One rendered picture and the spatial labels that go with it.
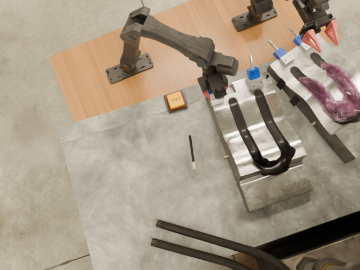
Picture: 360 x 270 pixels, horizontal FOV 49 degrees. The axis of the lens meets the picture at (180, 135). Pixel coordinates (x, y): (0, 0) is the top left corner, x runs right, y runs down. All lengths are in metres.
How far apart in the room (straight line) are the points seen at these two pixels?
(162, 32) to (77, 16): 1.62
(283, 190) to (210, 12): 0.85
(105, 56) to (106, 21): 1.04
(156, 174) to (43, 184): 1.09
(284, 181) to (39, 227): 1.51
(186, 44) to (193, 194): 0.60
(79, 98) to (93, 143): 0.21
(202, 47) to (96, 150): 0.63
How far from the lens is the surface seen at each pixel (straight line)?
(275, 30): 1.87
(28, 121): 2.68
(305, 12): 1.41
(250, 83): 1.59
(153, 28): 1.32
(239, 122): 1.59
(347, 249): 1.72
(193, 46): 1.32
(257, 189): 1.56
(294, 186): 1.59
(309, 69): 1.75
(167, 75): 1.73
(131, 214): 1.60
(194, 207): 1.59
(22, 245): 2.56
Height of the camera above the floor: 2.39
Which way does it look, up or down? 75 degrees down
